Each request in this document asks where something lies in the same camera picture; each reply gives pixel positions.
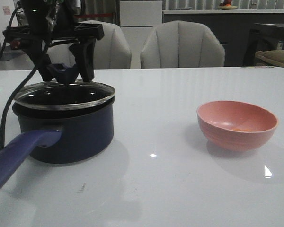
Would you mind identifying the beige sofa cushion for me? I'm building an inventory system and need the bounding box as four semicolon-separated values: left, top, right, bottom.
255;50;284;68

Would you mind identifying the dark sideboard counter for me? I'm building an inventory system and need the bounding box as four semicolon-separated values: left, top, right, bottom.
163;9;284;67

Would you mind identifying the left grey upholstered chair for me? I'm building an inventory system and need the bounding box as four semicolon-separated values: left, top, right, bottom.
47;20;132;69

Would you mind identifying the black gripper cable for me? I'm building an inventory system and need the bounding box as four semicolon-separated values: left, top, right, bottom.
0;4;50;152

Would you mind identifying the red belt barrier stanchion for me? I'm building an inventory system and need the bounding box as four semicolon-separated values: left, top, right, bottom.
74;12;116;23

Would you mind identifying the right grey upholstered chair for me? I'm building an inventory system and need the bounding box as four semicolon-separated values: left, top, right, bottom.
140;20;225;69

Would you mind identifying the dark blue saucepan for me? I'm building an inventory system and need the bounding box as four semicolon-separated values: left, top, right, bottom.
0;97;115;189

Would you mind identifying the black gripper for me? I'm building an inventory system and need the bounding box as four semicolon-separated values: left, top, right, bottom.
3;0;104;82

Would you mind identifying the fruit plate on counter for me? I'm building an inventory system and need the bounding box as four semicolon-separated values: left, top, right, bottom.
217;0;238;10

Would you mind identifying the glass lid with blue knob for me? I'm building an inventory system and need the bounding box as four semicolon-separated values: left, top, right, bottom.
14;63;115;111

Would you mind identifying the pink bowl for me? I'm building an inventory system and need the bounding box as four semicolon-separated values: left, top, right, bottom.
197;101;279;152

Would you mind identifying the grey upholstered chair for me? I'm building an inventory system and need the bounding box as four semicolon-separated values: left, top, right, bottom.
140;20;225;69
47;20;132;69

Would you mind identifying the white drawer cabinet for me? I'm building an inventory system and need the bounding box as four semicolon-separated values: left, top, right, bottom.
120;0;163;69

